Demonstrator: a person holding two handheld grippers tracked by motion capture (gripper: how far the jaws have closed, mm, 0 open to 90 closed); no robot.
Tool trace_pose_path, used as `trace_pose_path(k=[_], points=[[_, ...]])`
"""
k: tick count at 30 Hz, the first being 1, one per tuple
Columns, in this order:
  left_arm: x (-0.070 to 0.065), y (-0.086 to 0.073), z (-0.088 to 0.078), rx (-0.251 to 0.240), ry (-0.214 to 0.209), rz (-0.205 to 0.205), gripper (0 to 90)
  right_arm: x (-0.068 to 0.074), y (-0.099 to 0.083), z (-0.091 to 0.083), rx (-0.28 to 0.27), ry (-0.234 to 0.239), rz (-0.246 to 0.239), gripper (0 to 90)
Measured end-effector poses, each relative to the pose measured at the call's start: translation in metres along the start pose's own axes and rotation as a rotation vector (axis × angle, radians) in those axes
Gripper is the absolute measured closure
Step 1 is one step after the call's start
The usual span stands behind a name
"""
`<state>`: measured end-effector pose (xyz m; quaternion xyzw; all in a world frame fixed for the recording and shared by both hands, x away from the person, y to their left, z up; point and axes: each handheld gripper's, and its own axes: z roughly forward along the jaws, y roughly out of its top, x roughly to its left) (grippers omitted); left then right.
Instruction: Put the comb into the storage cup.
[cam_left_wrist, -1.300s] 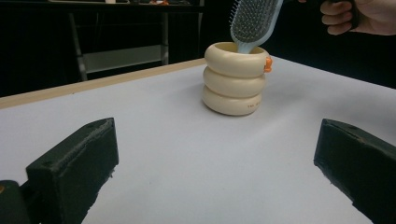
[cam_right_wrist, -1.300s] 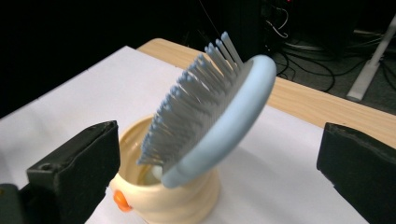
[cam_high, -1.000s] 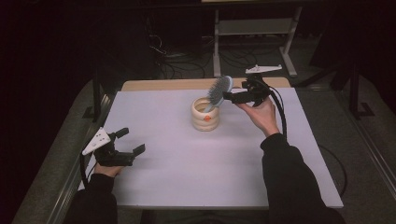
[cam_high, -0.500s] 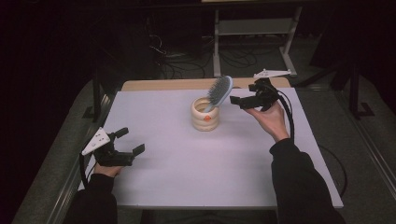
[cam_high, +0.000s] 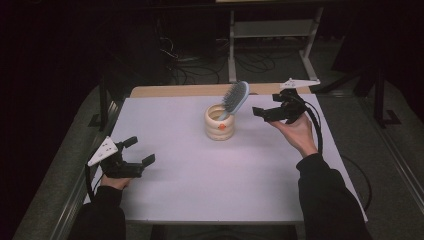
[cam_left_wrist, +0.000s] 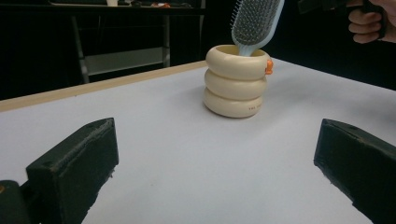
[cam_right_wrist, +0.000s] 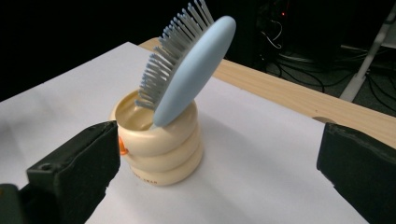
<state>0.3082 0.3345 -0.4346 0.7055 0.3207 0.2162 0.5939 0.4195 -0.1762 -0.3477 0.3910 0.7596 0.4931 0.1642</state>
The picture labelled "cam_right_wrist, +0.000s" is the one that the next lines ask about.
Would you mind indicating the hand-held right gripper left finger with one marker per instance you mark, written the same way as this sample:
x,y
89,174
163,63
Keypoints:
x,y
77,174

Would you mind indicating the cream ringed holder cup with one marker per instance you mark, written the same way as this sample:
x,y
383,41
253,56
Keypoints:
x,y
162,149

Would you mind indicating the light blue hairbrush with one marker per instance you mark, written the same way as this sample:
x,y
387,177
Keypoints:
x,y
190,68

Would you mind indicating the white stand leg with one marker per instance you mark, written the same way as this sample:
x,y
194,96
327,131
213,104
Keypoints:
x,y
367,59

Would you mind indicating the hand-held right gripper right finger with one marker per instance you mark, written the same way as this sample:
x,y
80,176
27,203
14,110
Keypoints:
x,y
361,165

